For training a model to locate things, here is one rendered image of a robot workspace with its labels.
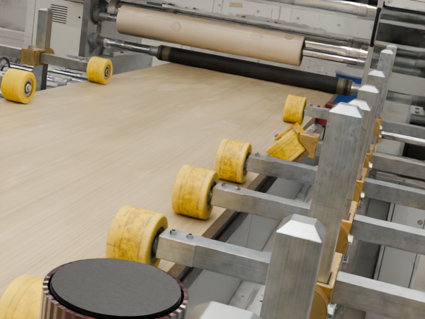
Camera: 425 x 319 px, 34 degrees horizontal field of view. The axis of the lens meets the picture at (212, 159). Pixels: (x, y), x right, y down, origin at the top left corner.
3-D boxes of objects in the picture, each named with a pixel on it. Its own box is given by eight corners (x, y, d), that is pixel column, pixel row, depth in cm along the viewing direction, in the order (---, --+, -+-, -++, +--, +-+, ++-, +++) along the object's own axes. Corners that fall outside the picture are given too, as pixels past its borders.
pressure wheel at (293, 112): (301, 108, 200) (300, 130, 206) (308, 92, 206) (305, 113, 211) (281, 104, 202) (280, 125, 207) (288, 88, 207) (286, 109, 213)
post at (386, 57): (358, 212, 205) (394, 50, 193) (358, 216, 202) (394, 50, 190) (347, 209, 206) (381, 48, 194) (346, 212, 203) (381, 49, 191)
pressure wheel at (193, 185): (219, 161, 112) (203, 196, 106) (219, 195, 117) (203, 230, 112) (184, 153, 113) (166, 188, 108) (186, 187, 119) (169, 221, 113)
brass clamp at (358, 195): (365, 193, 135) (370, 168, 134) (360, 212, 122) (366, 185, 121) (334, 186, 137) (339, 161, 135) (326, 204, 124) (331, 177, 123)
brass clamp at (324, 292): (339, 291, 88) (347, 254, 87) (327, 338, 75) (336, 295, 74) (291, 278, 90) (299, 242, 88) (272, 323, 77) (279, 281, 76)
